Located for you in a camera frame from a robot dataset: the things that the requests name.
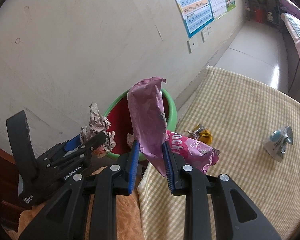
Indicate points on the blue wall poster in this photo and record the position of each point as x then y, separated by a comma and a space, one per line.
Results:
196, 14

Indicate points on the brownish paper ball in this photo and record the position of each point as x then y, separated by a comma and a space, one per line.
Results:
98, 123

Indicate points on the silver blue crumpled wrapper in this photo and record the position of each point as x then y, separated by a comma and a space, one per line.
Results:
276, 143

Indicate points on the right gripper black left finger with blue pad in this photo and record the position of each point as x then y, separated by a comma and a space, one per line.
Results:
87, 206

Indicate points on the dark wooden furniture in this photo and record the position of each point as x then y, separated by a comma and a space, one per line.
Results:
10, 206

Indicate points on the yellow crumpled wrapper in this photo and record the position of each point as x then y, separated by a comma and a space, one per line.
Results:
200, 133

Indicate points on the white wall socket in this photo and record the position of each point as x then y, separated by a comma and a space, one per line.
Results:
192, 44

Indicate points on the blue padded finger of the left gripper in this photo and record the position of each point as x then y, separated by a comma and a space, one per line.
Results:
72, 144

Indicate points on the white wall switch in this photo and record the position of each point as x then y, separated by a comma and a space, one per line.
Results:
207, 32

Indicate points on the pink snack bag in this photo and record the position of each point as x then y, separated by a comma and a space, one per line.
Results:
149, 125

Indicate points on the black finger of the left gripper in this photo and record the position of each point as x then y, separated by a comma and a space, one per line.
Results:
79, 156

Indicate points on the orange plush blanket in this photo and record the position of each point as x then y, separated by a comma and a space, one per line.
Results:
128, 219

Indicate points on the dark cluttered shelf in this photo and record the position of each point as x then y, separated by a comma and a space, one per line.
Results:
263, 11

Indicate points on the bed with striped quilt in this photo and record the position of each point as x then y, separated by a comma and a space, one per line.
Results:
291, 17

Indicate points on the green rimmed red trash bin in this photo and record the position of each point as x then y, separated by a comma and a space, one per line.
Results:
119, 117

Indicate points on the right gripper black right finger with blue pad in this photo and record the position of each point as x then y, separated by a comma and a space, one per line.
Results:
236, 216

